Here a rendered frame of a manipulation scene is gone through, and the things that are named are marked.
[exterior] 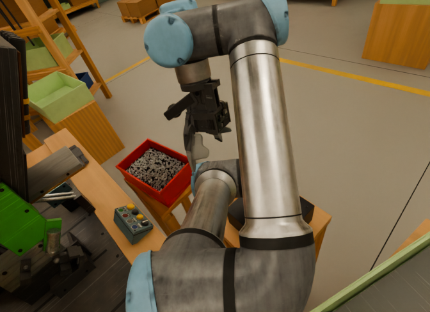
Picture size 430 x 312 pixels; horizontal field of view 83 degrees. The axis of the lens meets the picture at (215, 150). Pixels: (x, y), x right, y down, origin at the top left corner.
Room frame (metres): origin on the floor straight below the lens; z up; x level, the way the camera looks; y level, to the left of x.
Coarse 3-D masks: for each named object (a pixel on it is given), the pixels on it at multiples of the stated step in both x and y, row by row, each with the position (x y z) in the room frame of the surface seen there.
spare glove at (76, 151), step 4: (72, 148) 1.07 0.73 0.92; (76, 148) 1.05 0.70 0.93; (72, 152) 1.03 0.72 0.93; (76, 152) 1.02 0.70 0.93; (80, 152) 1.02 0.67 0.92; (76, 156) 0.99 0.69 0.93; (80, 156) 0.99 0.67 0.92; (80, 160) 0.95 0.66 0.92; (84, 160) 0.94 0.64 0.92; (84, 164) 0.93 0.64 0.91
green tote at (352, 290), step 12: (420, 240) 0.20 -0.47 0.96; (408, 252) 0.18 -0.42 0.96; (384, 264) 0.17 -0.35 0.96; (396, 264) 0.18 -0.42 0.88; (372, 276) 0.15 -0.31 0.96; (384, 276) 0.17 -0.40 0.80; (348, 288) 0.14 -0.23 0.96; (360, 288) 0.15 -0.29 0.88; (336, 300) 0.12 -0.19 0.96; (348, 300) 0.14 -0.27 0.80
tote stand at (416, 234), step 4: (424, 220) 0.31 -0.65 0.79; (428, 220) 0.30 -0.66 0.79; (420, 224) 0.30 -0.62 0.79; (424, 224) 0.29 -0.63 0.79; (428, 224) 0.29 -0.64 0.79; (420, 228) 0.28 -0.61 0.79; (424, 228) 0.28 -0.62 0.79; (428, 228) 0.28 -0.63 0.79; (416, 232) 0.27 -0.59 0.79; (420, 232) 0.27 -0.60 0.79; (424, 232) 0.27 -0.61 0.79; (412, 236) 0.27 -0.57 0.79; (416, 236) 0.26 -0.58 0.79; (420, 236) 0.26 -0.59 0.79; (408, 240) 0.26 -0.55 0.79; (412, 240) 0.25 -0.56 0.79; (404, 244) 0.25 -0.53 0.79; (408, 244) 0.24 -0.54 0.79; (400, 248) 0.24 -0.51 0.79; (396, 252) 0.23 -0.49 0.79
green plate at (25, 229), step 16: (0, 192) 0.50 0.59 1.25; (0, 208) 0.47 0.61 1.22; (16, 208) 0.48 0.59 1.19; (32, 208) 0.49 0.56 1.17; (0, 224) 0.45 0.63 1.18; (16, 224) 0.46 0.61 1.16; (32, 224) 0.46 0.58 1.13; (0, 240) 0.42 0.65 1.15; (16, 240) 0.43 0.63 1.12; (32, 240) 0.44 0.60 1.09
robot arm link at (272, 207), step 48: (240, 0) 0.40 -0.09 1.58; (240, 48) 0.34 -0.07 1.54; (240, 96) 0.29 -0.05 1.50; (240, 144) 0.24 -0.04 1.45; (288, 144) 0.22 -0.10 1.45; (288, 192) 0.16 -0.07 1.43; (240, 240) 0.14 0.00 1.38; (288, 240) 0.11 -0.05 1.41; (240, 288) 0.08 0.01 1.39; (288, 288) 0.07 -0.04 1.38
